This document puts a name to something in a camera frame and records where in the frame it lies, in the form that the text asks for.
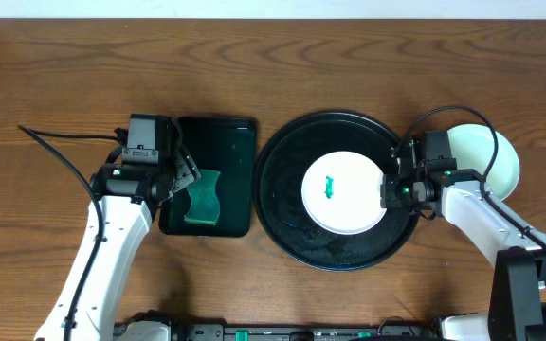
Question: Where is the black rectangular tray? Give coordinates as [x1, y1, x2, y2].
[159, 117, 257, 238]

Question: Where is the black round tray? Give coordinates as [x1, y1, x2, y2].
[253, 111, 418, 272]

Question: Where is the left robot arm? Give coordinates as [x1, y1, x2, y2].
[35, 145, 201, 340]

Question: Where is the mint green plate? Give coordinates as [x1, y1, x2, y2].
[492, 132, 520, 201]
[447, 124, 495, 193]

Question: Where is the mint green plate front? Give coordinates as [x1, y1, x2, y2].
[447, 124, 495, 193]

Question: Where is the white pink plate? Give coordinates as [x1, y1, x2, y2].
[300, 151, 387, 235]

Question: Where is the green sponge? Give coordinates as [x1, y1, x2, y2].
[184, 170, 221, 225]

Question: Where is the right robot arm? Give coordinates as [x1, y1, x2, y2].
[381, 170, 546, 340]

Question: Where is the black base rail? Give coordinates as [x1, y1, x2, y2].
[114, 322, 445, 341]

